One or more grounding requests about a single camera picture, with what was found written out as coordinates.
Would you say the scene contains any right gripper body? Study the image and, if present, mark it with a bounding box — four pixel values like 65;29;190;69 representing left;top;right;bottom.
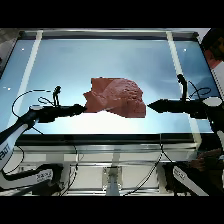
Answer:
147;98;192;115

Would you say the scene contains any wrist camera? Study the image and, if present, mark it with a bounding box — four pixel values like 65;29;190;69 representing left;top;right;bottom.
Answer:
52;85;63;107
176;73;189;102

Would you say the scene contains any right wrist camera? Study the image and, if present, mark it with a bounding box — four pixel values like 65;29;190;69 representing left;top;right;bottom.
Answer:
176;73;189;102

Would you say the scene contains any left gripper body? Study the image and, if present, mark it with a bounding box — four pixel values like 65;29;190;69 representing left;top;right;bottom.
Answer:
49;103;88;122

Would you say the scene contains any heap of clothes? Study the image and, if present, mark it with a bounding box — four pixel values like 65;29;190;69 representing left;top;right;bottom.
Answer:
199;28;224;72

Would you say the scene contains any black cable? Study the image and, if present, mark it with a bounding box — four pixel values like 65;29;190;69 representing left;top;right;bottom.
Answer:
187;80;213;100
11;88;54;118
122;133;165;197

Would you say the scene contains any red-brown garment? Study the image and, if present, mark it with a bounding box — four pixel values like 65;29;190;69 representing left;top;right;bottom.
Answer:
82;77;147;119

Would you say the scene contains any silver frame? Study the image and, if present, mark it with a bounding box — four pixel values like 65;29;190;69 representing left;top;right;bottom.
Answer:
13;133;214;197

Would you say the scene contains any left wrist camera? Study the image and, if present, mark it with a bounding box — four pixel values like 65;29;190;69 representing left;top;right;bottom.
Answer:
52;85;63;107

